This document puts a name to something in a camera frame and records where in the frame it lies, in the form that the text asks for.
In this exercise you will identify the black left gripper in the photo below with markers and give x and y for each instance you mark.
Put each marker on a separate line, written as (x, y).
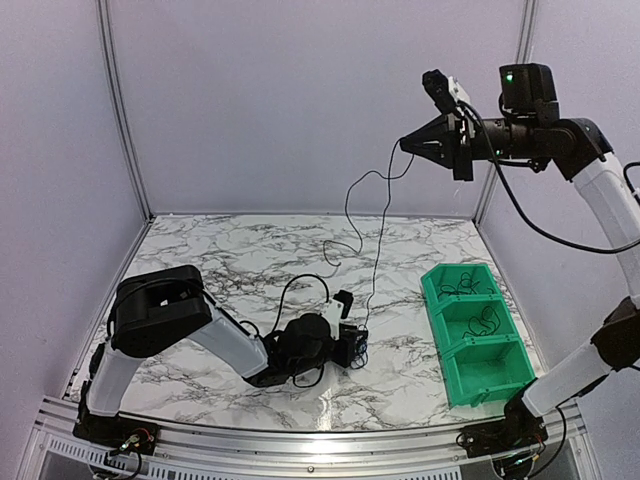
(348, 348)

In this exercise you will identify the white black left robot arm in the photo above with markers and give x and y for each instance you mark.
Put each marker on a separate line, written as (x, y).
(153, 312)

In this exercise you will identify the aluminium front rail frame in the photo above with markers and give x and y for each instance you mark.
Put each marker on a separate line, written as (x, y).
(191, 451)

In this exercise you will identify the aluminium back-left corner post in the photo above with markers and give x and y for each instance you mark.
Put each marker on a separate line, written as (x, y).
(123, 128)

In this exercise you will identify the green three-compartment plastic bin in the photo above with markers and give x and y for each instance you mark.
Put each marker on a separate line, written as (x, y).
(482, 356)

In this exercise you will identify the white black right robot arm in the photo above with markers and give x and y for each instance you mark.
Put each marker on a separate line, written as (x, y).
(531, 129)

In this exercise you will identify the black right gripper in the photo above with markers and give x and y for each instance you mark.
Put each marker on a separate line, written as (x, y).
(445, 128)

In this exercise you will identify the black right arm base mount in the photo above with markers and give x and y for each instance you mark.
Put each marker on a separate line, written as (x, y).
(500, 437)

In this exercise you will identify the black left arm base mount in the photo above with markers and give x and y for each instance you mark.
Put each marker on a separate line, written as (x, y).
(114, 432)

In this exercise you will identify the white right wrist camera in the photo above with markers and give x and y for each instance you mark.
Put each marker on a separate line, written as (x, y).
(446, 92)

